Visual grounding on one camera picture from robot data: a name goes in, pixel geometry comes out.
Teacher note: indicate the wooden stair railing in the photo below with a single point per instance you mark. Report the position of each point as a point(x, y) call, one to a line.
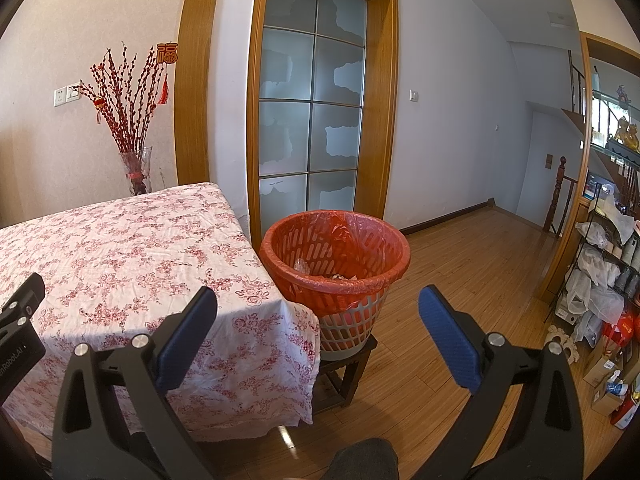
point(561, 198)

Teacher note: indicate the frosted glass door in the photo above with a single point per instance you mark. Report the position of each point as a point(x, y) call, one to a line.
point(310, 105)

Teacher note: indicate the small wooden stool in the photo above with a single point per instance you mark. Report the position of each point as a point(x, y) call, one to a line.
point(338, 381)

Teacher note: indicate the metal storage rack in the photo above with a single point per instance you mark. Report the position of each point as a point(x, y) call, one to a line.
point(600, 286)

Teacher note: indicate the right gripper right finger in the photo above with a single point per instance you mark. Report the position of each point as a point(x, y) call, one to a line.
point(544, 439)

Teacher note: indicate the dark clothed knee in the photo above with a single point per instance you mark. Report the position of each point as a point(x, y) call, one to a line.
point(370, 459)

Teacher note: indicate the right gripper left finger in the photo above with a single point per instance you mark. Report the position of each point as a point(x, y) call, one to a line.
point(113, 419)

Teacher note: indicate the red berry branches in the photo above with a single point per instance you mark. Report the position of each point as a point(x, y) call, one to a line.
point(125, 94)

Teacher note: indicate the glass vase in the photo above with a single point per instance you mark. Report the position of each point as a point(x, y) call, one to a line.
point(138, 171)

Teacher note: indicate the white slippers pair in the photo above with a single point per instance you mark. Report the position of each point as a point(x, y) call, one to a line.
point(566, 342)

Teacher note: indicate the orange lined laundry basket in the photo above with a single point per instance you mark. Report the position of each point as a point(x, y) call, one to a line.
point(340, 265)

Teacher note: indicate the white wall socket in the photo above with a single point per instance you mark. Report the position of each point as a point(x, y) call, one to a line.
point(67, 94)

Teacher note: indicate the floral pink tablecloth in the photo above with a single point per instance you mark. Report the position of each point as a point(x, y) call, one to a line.
point(115, 270)

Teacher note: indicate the red hanging ornament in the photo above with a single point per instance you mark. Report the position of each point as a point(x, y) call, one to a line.
point(166, 55)

